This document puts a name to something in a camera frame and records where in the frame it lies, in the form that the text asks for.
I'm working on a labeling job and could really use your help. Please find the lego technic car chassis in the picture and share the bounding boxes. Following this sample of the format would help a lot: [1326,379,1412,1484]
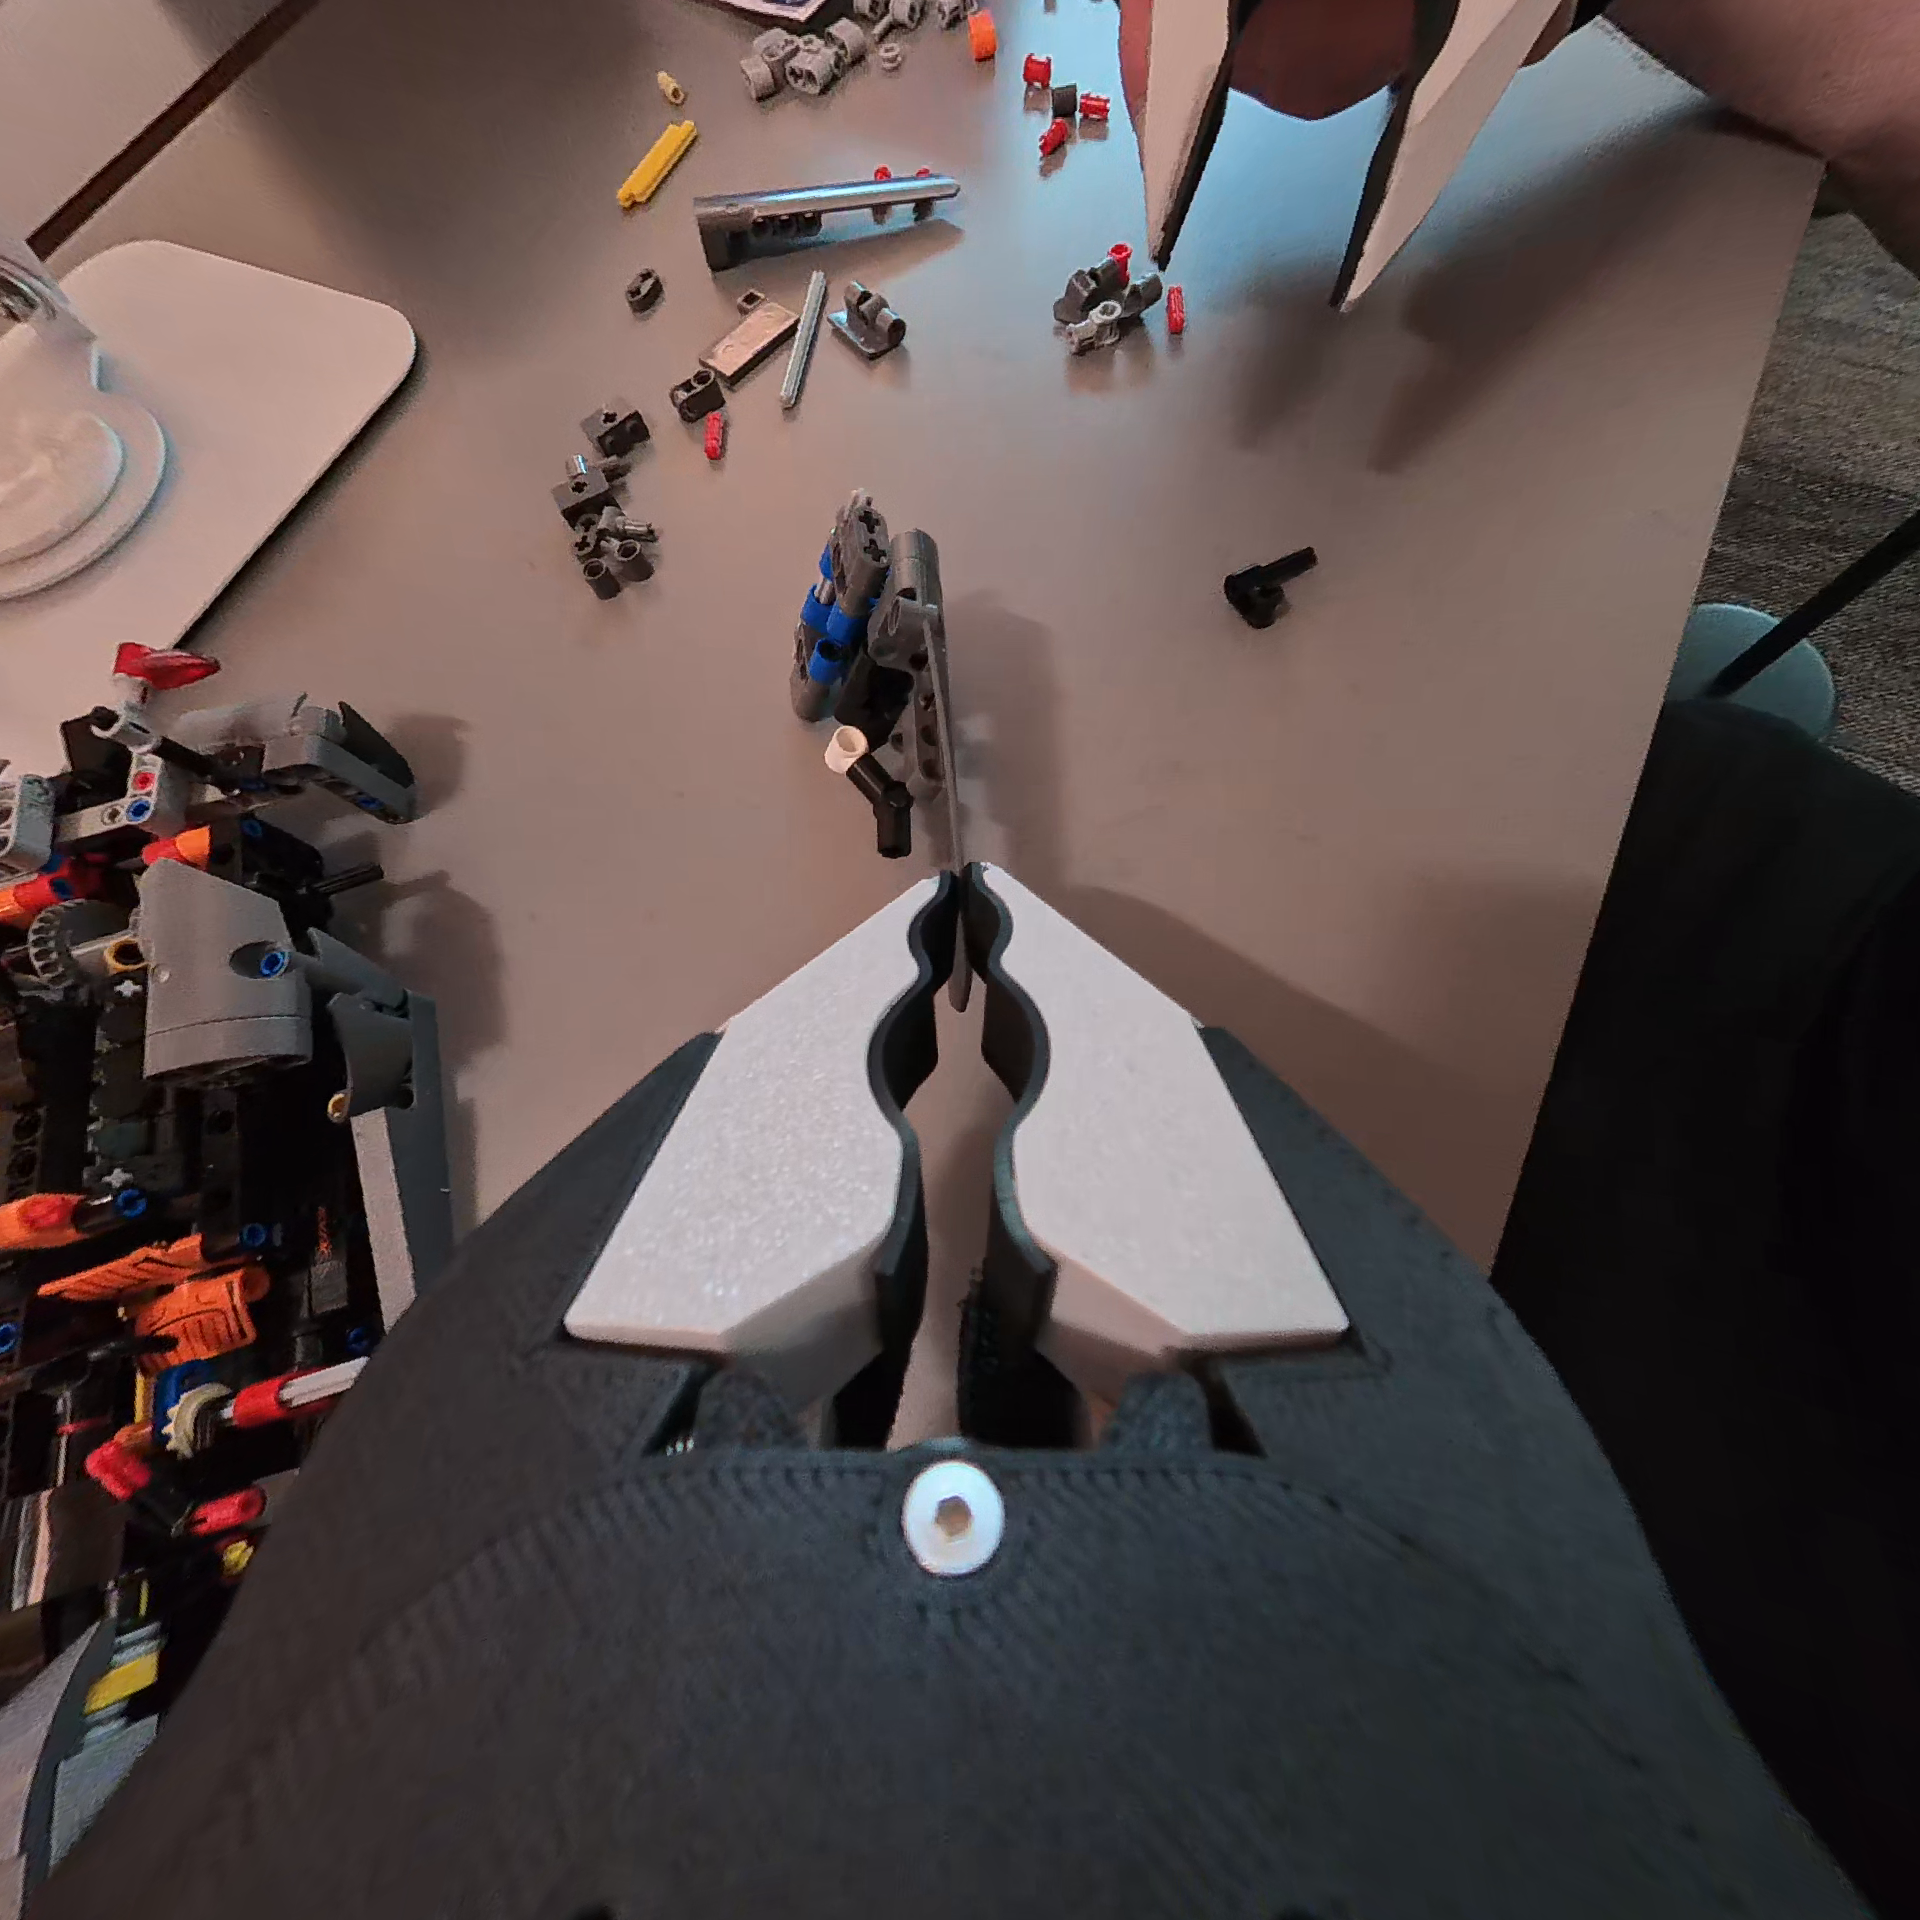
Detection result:
[0,643,457,1878]

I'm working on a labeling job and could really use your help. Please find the person's dark trousers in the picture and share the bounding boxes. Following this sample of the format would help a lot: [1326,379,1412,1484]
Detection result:
[1488,703,1920,1920]

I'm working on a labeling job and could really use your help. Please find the grey flat lego plate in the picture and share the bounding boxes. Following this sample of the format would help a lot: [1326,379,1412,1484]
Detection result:
[707,291,802,382]

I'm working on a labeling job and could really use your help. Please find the black lego axle connector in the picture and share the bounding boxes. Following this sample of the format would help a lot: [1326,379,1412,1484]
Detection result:
[1220,546,1322,633]

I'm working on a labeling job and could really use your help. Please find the grey connector assembly red pins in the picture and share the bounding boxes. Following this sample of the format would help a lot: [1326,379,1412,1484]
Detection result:
[1047,239,1169,356]

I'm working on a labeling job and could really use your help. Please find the scattered red lego pins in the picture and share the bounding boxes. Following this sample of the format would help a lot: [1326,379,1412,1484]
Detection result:
[699,48,1191,460]

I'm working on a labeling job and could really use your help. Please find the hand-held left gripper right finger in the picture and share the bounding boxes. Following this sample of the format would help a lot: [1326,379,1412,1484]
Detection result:
[972,862,1350,1404]

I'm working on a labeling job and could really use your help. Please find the person's right hand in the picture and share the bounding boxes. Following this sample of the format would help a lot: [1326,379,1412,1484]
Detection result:
[1233,0,1425,122]

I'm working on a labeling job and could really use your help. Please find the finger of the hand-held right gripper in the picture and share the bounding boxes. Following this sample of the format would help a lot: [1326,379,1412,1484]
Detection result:
[1119,0,1251,278]
[1329,0,1579,313]

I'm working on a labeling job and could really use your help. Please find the blue black lego sub-assembly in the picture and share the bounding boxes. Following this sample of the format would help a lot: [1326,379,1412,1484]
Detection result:
[786,488,922,860]

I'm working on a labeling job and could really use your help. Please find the plain grey lego panel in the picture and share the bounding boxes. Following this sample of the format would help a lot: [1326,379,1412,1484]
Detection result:
[691,175,963,275]

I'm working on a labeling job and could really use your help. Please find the cluster of light grey connectors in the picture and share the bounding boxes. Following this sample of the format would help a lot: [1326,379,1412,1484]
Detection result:
[737,0,966,104]

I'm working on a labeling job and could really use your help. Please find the round teal stand base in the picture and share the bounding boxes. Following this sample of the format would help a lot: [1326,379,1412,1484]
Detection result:
[1662,600,1841,747]

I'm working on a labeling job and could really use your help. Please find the person's right forearm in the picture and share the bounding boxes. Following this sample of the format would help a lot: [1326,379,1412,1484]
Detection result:
[1612,0,1920,266]

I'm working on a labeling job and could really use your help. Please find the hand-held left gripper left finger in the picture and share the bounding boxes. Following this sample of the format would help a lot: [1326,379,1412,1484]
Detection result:
[563,872,966,1412]

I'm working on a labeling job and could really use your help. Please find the black tripod leg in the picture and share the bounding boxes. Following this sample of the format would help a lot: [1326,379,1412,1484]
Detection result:
[1708,510,1920,703]

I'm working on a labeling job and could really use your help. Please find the cluster of dark grey connectors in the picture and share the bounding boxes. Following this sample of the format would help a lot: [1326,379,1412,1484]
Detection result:
[546,369,730,602]

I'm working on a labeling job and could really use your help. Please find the grey long lego axle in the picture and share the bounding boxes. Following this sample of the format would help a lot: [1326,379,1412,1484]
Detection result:
[777,267,833,412]

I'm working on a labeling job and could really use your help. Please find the white book stand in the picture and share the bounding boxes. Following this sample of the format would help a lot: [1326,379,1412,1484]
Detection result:
[0,239,420,770]

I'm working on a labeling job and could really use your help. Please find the yellow lego axle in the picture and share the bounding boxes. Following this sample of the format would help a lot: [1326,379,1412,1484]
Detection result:
[614,119,703,211]

